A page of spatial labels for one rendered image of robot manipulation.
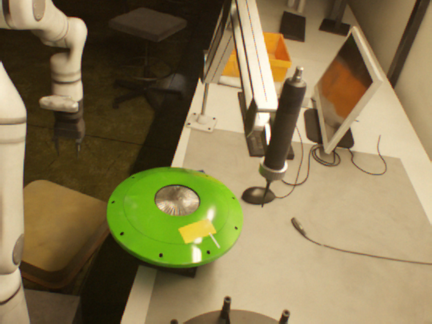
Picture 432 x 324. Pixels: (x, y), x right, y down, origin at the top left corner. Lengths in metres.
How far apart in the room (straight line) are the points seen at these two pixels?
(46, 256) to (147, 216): 0.62
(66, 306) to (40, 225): 0.55
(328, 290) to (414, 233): 0.38
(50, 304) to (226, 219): 0.45
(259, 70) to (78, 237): 0.92
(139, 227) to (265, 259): 0.37
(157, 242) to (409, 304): 0.64
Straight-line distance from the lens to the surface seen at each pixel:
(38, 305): 1.11
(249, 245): 1.16
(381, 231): 1.35
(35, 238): 1.56
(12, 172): 0.77
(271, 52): 2.28
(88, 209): 1.63
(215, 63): 1.31
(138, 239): 0.92
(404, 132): 1.90
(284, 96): 0.70
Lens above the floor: 1.75
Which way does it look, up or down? 34 degrees down
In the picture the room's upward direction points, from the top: 9 degrees clockwise
